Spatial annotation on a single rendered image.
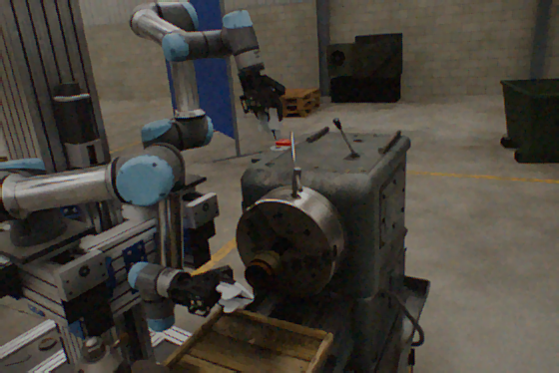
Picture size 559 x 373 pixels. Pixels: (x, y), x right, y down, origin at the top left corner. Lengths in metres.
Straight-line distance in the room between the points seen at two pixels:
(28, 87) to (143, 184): 0.64
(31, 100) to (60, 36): 0.23
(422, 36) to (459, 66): 1.11
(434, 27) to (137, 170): 10.33
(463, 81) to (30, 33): 10.21
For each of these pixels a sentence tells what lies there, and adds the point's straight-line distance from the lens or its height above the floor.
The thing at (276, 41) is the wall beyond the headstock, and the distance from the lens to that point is 12.22.
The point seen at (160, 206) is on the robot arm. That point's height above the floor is 1.24.
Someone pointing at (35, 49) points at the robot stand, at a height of 1.68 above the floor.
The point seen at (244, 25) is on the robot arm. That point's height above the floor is 1.69.
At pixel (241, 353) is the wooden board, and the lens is 1.20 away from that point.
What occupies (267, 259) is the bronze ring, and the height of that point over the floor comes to 1.12.
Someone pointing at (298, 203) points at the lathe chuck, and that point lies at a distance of 1.15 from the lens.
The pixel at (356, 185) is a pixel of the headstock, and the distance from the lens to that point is 1.25.
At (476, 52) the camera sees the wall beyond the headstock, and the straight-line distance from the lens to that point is 11.02.
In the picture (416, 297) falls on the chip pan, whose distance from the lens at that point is 2.00.
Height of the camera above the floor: 1.67
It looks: 20 degrees down
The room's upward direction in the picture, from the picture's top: 5 degrees counter-clockwise
